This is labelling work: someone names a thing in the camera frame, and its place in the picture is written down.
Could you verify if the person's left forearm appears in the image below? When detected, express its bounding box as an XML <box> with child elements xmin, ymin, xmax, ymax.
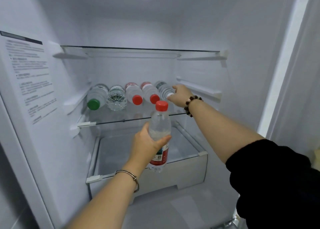
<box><xmin>66</xmin><ymin>166</ymin><xmax>140</xmax><ymax>229</ymax></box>

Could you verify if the silver bangle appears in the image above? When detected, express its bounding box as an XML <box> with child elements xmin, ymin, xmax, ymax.
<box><xmin>114</xmin><ymin>170</ymin><xmax>140</xmax><ymax>194</ymax></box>

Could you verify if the brown white beaded bracelet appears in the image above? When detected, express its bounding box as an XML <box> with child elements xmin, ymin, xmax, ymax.
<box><xmin>184</xmin><ymin>95</ymin><xmax>203</xmax><ymax>118</ymax></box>

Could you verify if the person's left hand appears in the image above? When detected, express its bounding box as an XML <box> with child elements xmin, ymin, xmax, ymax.
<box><xmin>124</xmin><ymin>122</ymin><xmax>172</xmax><ymax>176</ymax></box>

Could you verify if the white green cap bottle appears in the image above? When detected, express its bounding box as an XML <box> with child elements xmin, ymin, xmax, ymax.
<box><xmin>154</xmin><ymin>80</ymin><xmax>175</xmax><ymax>101</ymax></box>

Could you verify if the person's black right sleeve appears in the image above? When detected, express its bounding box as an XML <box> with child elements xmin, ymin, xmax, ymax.
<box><xmin>225</xmin><ymin>139</ymin><xmax>320</xmax><ymax>229</ymax></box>

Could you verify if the white instruction label sticker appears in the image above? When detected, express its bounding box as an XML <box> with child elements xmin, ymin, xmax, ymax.
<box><xmin>0</xmin><ymin>31</ymin><xmax>58</xmax><ymax>125</ymax></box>

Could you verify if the white refrigerator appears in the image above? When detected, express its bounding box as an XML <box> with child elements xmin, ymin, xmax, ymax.
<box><xmin>0</xmin><ymin>0</ymin><xmax>320</xmax><ymax>229</ymax></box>

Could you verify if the person's right hand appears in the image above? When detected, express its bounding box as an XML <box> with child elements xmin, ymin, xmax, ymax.
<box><xmin>167</xmin><ymin>84</ymin><xmax>194</xmax><ymax>108</ymax></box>

